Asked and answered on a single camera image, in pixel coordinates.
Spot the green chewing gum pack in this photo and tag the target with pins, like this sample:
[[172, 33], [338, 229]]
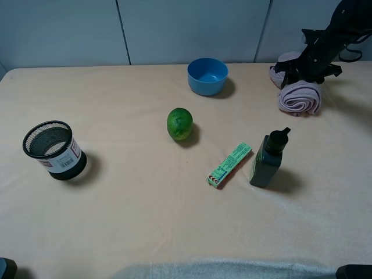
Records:
[[218, 177]]

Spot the blue plastic bowl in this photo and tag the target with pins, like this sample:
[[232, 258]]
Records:
[[207, 76]]

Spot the pink towel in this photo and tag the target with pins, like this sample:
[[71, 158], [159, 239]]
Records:
[[297, 98]]

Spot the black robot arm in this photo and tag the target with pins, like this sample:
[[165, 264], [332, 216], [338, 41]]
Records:
[[350, 24]]

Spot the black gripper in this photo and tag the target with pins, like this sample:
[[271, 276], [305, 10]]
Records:
[[315, 63]]

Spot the green lime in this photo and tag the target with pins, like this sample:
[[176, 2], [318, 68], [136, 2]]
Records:
[[179, 124]]

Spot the black mesh pen cup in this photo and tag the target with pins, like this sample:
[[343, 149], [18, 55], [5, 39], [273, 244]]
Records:
[[51, 143]]

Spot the dark green pump bottle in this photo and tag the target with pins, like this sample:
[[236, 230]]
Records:
[[269, 157]]

